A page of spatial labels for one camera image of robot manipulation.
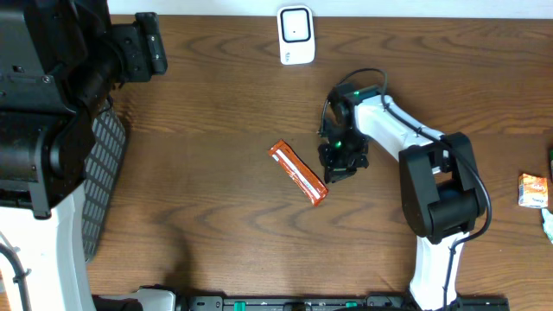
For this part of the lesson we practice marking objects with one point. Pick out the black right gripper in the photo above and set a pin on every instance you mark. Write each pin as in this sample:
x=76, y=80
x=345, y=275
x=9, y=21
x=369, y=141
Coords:
x=337, y=170

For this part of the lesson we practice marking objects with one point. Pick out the red Top chocolate bar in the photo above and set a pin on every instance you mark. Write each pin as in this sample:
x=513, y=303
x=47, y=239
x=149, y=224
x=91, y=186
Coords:
x=311, y=185

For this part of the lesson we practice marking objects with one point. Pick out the orange tissue pack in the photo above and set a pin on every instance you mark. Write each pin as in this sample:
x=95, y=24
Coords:
x=532, y=191

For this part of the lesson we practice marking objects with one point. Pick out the teal wet wipes pack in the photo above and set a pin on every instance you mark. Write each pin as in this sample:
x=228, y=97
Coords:
x=547, y=223

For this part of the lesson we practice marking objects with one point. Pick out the green lid jar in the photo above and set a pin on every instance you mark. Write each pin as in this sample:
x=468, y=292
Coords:
x=551, y=164

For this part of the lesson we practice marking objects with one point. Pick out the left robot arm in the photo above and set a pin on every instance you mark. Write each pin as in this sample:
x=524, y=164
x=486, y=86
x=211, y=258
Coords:
x=62, y=146

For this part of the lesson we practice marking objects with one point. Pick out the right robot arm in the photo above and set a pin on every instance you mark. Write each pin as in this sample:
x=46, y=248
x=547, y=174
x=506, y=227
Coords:
x=442, y=193

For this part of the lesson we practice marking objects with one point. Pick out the grey plastic basket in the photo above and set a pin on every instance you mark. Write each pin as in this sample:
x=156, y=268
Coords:
x=102, y=166

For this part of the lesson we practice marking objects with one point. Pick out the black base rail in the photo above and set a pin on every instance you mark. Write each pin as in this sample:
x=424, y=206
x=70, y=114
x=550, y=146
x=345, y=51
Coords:
x=217, y=303

